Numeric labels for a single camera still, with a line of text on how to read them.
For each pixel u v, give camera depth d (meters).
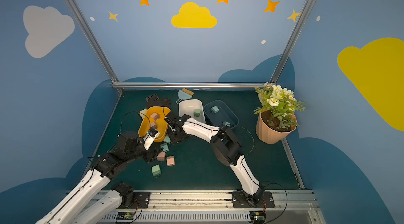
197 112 1.08
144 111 1.11
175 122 0.70
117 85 1.14
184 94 1.20
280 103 0.75
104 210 0.56
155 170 0.82
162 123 1.01
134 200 0.73
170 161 0.86
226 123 1.00
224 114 1.08
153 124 1.01
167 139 0.93
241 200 0.75
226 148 0.55
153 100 1.14
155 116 1.05
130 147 0.58
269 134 0.84
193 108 1.11
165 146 0.91
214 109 1.08
